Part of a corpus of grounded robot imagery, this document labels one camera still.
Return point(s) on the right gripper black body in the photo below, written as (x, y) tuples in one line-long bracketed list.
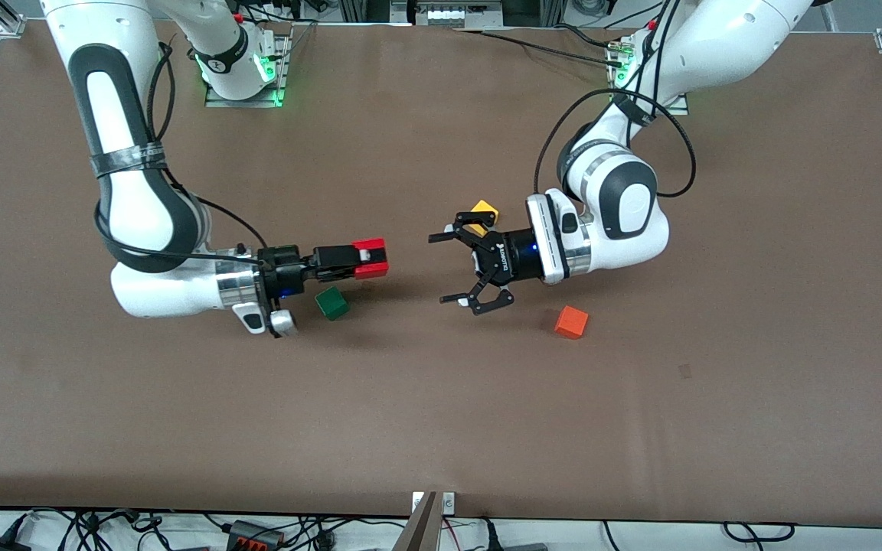
[(280, 272)]

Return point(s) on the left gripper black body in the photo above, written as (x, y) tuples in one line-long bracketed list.
[(512, 259)]

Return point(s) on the red wooden cube block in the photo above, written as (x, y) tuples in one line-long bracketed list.
[(378, 260)]

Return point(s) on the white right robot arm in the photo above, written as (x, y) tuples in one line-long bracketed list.
[(115, 115)]

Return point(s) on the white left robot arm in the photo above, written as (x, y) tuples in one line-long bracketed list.
[(625, 252)]

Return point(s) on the green wooden cube block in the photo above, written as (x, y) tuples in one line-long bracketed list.
[(331, 303)]

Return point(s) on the yellow wooden cube block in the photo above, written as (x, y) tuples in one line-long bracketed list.
[(485, 207)]

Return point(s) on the orange wooden cube block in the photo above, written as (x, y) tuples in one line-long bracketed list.
[(571, 322)]

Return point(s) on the black power plug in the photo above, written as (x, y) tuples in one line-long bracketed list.
[(491, 539)]

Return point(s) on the black orange connector box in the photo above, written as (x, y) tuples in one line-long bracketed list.
[(246, 532)]

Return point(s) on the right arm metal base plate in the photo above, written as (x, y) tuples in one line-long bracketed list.
[(246, 102)]

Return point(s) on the white mounting bracket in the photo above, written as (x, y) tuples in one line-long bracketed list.
[(449, 503)]

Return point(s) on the metal frame equipment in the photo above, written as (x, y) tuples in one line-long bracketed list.
[(449, 14)]

